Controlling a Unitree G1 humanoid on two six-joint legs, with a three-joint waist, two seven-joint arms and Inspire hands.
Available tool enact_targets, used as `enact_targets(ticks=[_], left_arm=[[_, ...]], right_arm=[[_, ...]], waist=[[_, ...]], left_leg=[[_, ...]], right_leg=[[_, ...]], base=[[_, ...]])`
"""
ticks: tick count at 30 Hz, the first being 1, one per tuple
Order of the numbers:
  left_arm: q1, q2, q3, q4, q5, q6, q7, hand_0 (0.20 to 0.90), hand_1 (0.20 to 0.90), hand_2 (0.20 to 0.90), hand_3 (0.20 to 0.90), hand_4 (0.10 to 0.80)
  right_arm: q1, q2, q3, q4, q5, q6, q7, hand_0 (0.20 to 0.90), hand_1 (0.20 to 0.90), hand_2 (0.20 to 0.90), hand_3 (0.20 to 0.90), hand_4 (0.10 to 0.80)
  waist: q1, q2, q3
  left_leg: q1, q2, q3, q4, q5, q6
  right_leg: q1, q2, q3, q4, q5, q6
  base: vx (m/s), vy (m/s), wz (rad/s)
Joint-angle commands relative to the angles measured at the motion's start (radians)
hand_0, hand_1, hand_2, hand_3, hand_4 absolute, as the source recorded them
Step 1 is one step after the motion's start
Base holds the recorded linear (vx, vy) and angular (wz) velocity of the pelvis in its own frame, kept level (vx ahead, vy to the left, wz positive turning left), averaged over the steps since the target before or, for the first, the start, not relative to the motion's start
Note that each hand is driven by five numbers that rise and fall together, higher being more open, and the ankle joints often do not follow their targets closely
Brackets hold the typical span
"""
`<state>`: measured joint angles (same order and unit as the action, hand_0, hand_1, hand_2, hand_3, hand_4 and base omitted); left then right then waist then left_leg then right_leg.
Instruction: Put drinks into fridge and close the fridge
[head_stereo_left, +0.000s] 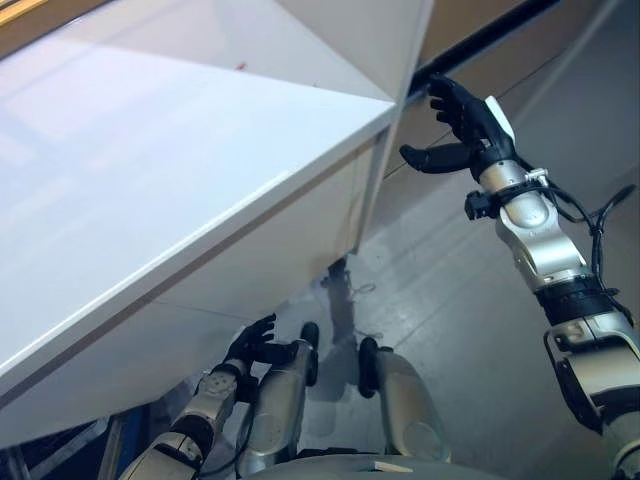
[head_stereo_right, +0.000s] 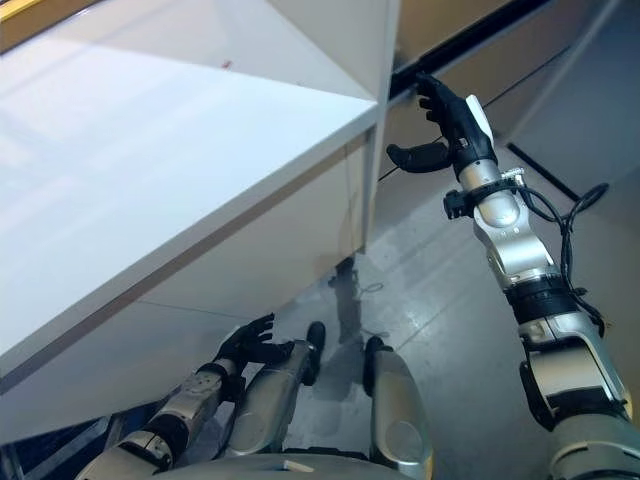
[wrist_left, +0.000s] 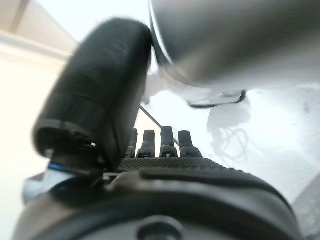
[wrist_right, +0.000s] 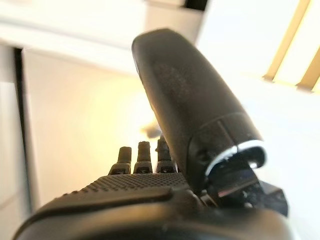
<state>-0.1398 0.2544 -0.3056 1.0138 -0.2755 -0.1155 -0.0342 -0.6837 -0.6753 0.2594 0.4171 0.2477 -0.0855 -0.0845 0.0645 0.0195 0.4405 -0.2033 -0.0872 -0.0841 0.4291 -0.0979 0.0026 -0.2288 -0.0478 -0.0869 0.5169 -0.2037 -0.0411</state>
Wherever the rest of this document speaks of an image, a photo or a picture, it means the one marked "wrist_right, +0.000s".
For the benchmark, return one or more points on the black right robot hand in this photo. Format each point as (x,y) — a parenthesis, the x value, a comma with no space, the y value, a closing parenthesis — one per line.
(187,87)

